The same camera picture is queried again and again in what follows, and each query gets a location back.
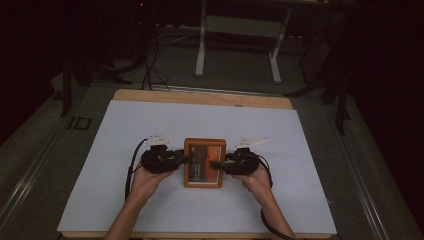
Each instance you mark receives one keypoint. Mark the dark packet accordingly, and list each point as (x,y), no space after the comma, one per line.
(199,163)

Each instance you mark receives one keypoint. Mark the person's right hand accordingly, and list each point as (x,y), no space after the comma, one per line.
(256,181)

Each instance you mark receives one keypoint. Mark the wooden table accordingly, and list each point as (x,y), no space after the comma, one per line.
(200,97)

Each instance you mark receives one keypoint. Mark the small wooden box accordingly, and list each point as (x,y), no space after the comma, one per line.
(218,160)

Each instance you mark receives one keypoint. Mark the person's left hand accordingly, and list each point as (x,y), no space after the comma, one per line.
(146,183)

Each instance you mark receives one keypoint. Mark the white metal table frame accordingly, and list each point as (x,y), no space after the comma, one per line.
(240,26)

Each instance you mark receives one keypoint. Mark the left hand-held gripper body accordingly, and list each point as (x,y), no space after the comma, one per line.
(160,160)

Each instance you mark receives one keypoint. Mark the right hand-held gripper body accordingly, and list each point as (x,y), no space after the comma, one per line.
(241,163)

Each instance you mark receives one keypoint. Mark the black metal stand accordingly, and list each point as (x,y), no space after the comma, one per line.
(340,100)

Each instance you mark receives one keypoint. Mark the white table sheet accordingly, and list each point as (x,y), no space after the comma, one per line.
(200,120)

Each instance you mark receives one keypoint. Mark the dark floor socket plate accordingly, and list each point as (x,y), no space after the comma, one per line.
(80,123)

